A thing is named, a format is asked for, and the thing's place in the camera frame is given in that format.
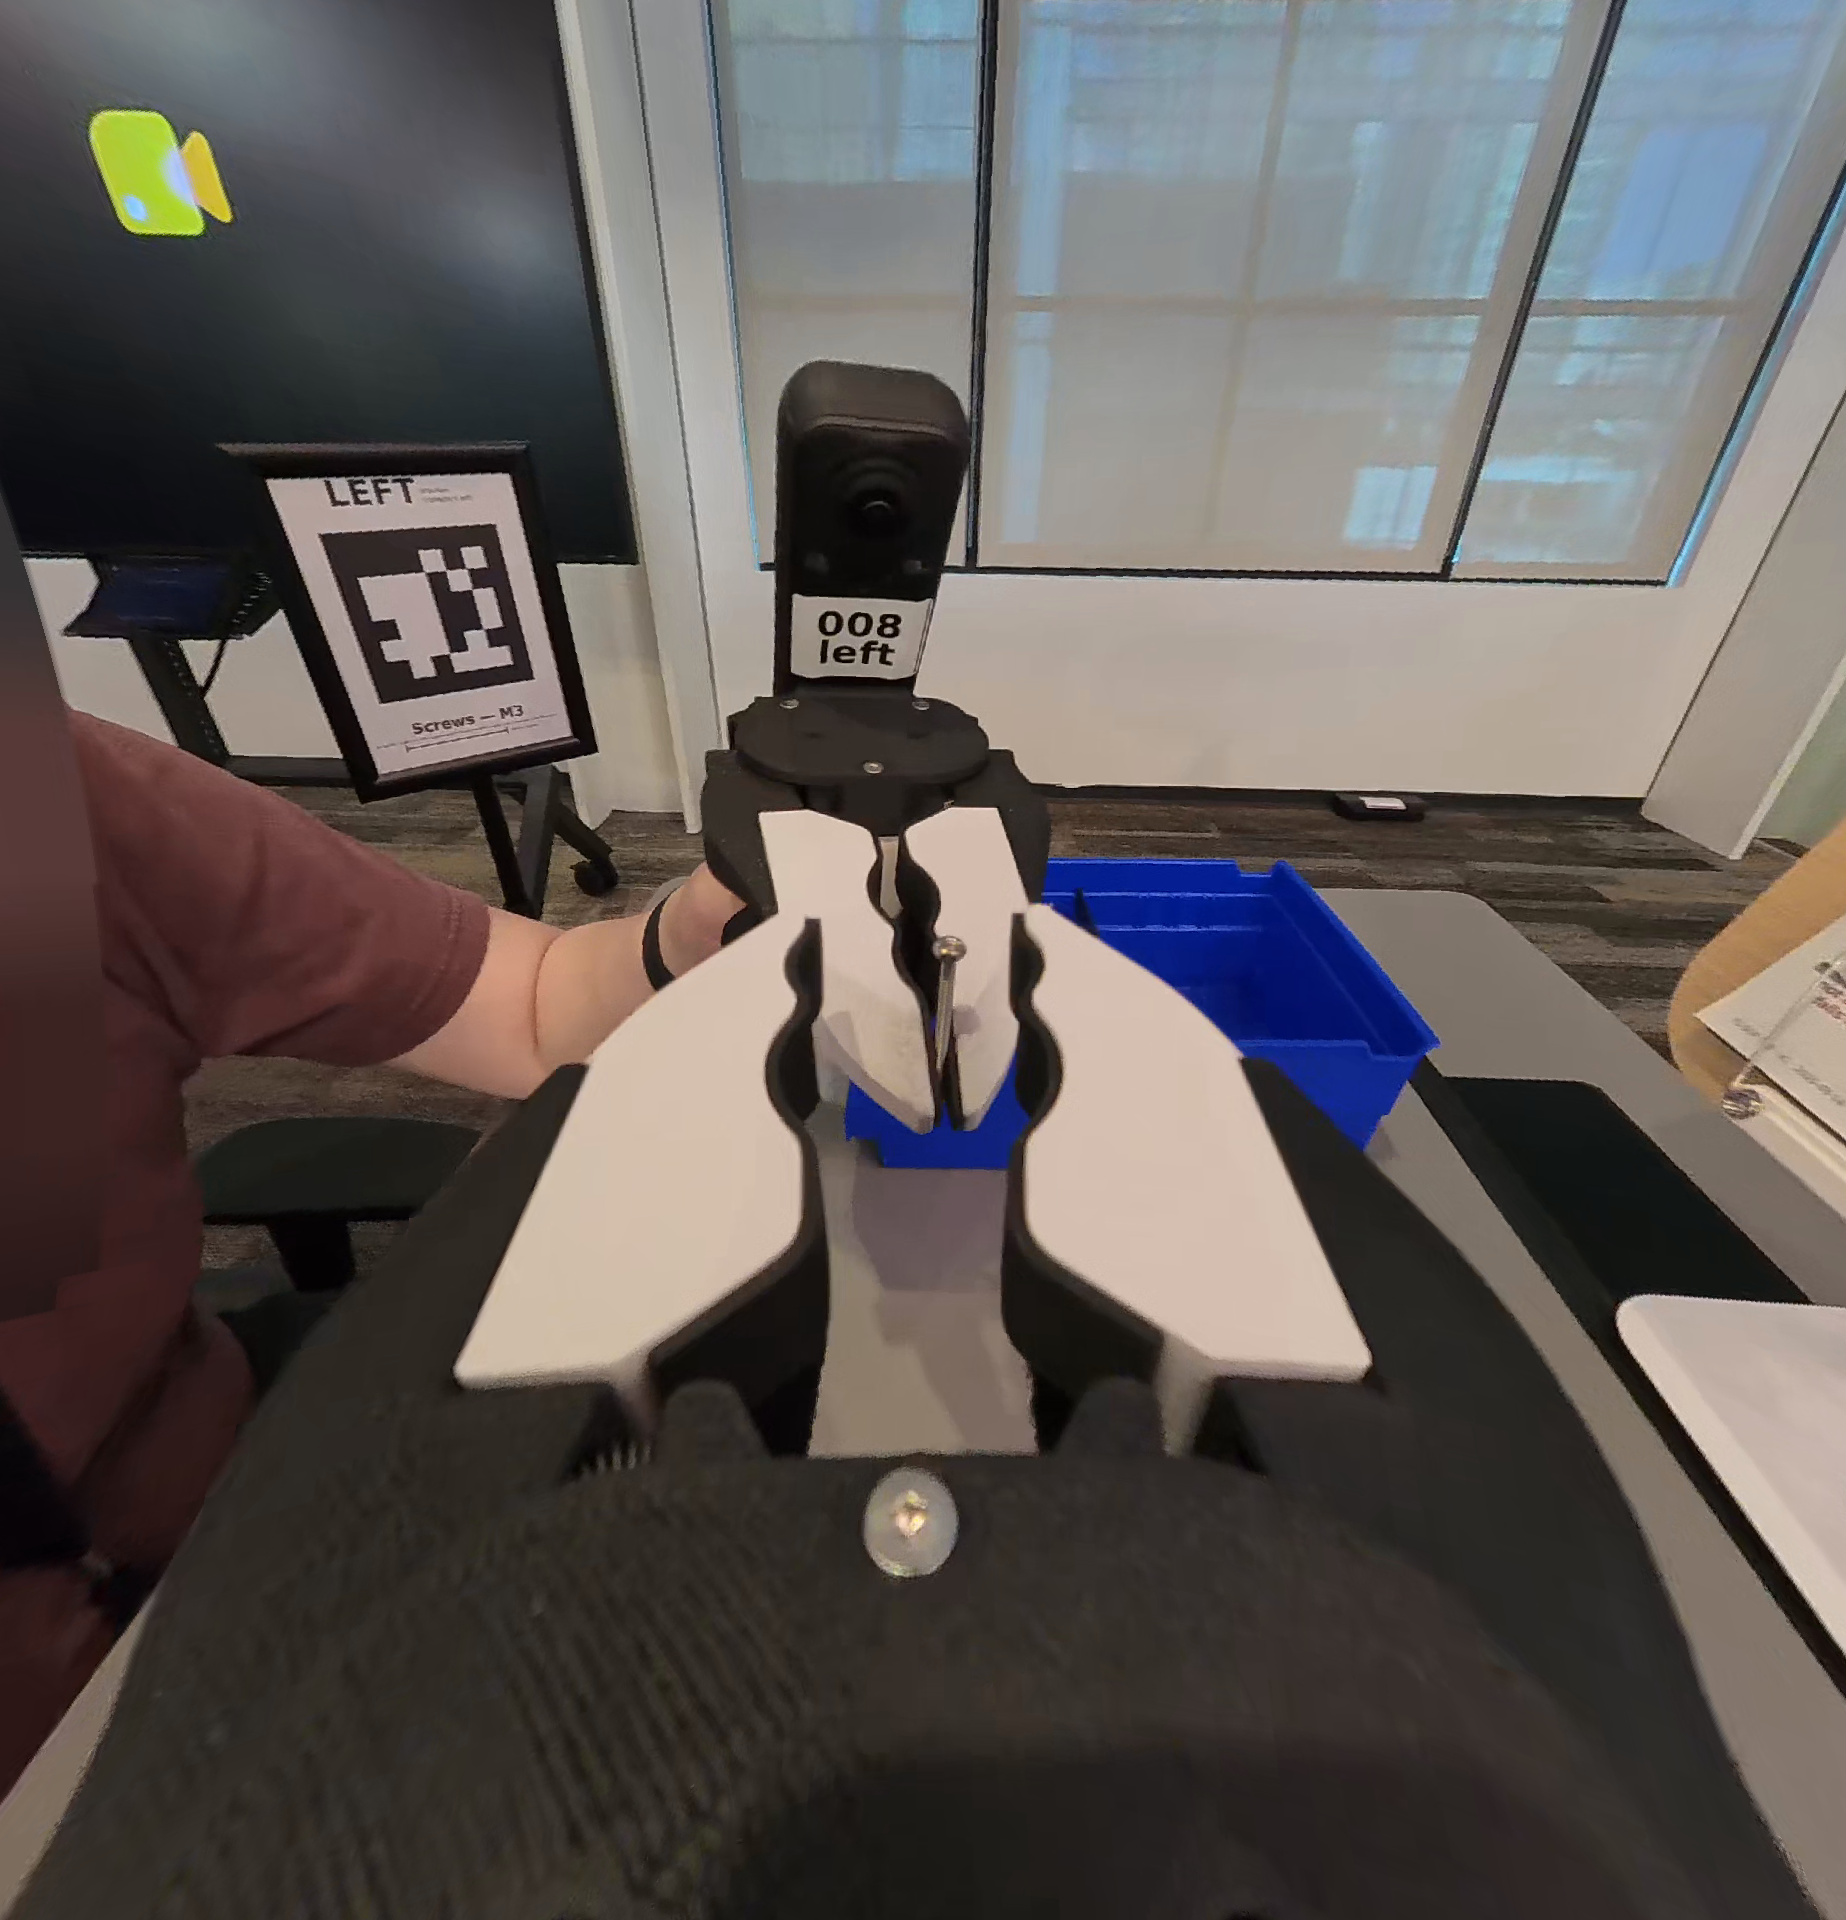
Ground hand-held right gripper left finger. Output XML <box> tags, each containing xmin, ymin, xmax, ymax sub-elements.
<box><xmin>454</xmin><ymin>917</ymin><xmax>832</xmax><ymax>1455</ymax></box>

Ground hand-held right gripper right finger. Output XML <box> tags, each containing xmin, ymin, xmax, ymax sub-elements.
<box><xmin>1002</xmin><ymin>904</ymin><xmax>1374</xmax><ymax>1458</ymax></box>

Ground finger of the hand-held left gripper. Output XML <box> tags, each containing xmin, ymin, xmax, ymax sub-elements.
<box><xmin>901</xmin><ymin>805</ymin><xmax>1040</xmax><ymax>1129</ymax></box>
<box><xmin>755</xmin><ymin>809</ymin><xmax>943</xmax><ymax>1133</ymax></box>

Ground blue plastic bin with divider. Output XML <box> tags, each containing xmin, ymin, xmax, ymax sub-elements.
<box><xmin>1040</xmin><ymin>857</ymin><xmax>1444</xmax><ymax>1155</ymax></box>

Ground person's left forearm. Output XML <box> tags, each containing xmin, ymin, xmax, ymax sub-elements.
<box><xmin>400</xmin><ymin>900</ymin><xmax>657</xmax><ymax>1097</ymax></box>

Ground person's left hand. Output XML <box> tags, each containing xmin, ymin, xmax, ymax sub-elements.
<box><xmin>669</xmin><ymin>864</ymin><xmax>749</xmax><ymax>980</ymax></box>

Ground black sign stand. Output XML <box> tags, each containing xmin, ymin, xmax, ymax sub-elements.
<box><xmin>475</xmin><ymin>766</ymin><xmax>619</xmax><ymax>919</ymax></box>

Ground dark desk pad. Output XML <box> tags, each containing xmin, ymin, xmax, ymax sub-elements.
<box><xmin>1426</xmin><ymin>1035</ymin><xmax>1817</xmax><ymax>1307</ymax></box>

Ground framed marker sign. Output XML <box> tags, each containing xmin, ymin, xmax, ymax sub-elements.
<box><xmin>218</xmin><ymin>442</ymin><xmax>598</xmax><ymax>803</ymax></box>

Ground white framed window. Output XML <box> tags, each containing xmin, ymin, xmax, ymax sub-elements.
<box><xmin>710</xmin><ymin>0</ymin><xmax>1846</xmax><ymax>585</ymax></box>

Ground papers on wooden table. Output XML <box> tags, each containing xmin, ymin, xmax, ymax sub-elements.
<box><xmin>1670</xmin><ymin>786</ymin><xmax>1846</xmax><ymax>1187</ymax></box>

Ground black laptop stand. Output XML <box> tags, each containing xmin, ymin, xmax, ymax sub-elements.
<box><xmin>124</xmin><ymin>631</ymin><xmax>236</xmax><ymax>767</ymax></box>

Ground open laptop with blue screen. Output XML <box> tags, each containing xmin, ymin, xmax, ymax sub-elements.
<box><xmin>64</xmin><ymin>555</ymin><xmax>282</xmax><ymax>638</ymax></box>

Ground black chair frame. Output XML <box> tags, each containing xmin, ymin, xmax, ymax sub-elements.
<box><xmin>195</xmin><ymin>1116</ymin><xmax>483</xmax><ymax>1307</ymax></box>

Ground large black wall display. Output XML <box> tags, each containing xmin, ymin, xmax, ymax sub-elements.
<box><xmin>0</xmin><ymin>0</ymin><xmax>641</xmax><ymax>563</ymax></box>

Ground black body strap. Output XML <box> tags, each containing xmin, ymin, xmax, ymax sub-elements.
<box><xmin>0</xmin><ymin>1335</ymin><xmax>161</xmax><ymax>1622</ymax></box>

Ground yellow green wall logo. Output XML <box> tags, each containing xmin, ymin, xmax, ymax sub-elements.
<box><xmin>88</xmin><ymin>109</ymin><xmax>236</xmax><ymax>239</ymax></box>

